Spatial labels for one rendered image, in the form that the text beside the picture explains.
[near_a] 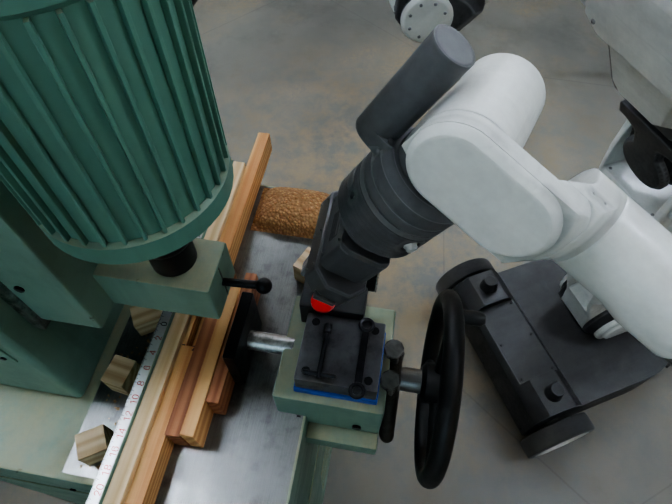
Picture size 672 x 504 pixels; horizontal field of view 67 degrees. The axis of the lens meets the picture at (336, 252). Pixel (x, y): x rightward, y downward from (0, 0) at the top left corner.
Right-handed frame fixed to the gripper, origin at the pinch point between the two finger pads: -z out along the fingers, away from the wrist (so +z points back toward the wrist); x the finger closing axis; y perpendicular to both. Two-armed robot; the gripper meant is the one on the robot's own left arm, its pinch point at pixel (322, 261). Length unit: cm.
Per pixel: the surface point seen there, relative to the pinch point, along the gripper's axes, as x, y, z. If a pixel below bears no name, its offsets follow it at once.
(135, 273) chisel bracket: -2.8, 16.2, -13.6
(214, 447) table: -16.3, -0.7, -23.4
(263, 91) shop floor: 156, -3, -126
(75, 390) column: -10.9, 16.8, -41.4
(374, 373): -7.2, -11.5, -5.7
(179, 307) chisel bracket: -3.8, 10.1, -15.9
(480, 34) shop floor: 218, -90, -77
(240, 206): 18.1, 6.1, -22.8
